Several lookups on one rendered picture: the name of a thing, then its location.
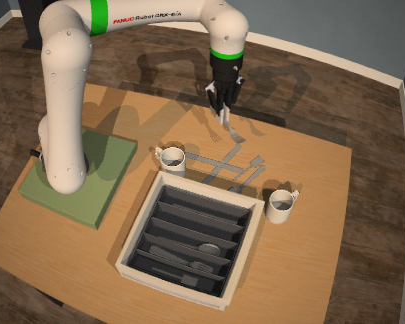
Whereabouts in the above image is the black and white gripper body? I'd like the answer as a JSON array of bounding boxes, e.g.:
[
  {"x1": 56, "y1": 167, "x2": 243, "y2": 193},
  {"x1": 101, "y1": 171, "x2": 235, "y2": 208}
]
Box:
[{"x1": 211, "y1": 70, "x2": 239, "y2": 91}]

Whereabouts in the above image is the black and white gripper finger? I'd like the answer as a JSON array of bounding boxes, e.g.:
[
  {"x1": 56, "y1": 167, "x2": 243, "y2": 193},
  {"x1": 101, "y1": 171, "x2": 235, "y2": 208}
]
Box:
[
  {"x1": 223, "y1": 75, "x2": 245, "y2": 122},
  {"x1": 204, "y1": 81, "x2": 226, "y2": 125}
]

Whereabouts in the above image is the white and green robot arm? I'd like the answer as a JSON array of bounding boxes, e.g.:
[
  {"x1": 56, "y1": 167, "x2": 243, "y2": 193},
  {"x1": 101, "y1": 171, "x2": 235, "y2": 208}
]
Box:
[{"x1": 30, "y1": 0, "x2": 249, "y2": 194}]

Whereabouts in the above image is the white mug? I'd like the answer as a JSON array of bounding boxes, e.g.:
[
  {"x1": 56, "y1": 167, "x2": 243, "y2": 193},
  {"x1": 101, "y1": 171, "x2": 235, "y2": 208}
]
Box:
[
  {"x1": 265, "y1": 189, "x2": 299, "y2": 224},
  {"x1": 155, "y1": 147, "x2": 186, "y2": 178}
]

